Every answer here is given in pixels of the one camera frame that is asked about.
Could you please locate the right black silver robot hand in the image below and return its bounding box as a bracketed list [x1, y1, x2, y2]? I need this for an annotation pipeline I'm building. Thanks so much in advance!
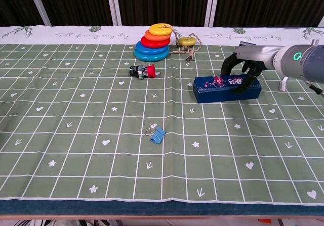
[220, 45, 282, 94]

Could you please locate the blue binder clip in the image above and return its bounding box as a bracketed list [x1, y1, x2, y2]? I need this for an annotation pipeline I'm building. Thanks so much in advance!
[145, 123, 166, 145]

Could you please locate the green grid tablecloth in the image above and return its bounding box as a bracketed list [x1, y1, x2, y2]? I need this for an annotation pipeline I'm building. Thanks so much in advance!
[0, 25, 324, 206]

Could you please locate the dark blue table underlay cloth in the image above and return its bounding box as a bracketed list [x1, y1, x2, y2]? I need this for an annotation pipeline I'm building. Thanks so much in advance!
[0, 199, 324, 216]

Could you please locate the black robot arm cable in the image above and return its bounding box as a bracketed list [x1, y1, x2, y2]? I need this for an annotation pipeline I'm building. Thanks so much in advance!
[305, 80, 324, 97]

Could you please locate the olive yellow toy ring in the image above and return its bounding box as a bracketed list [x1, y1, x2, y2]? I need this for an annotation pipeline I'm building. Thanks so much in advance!
[177, 36, 197, 47]

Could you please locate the red toy ring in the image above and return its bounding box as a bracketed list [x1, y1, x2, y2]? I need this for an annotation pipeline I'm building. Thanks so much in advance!
[140, 36, 171, 48]

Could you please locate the orange toy ring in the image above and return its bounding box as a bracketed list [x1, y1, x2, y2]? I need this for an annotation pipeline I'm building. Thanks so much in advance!
[144, 31, 172, 42]

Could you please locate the light blue toy ring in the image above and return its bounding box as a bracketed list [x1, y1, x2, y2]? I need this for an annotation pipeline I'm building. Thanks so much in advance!
[134, 48, 169, 62]

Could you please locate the dark blue toy ring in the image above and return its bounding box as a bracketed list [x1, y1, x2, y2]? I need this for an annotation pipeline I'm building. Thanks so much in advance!
[135, 41, 170, 56]

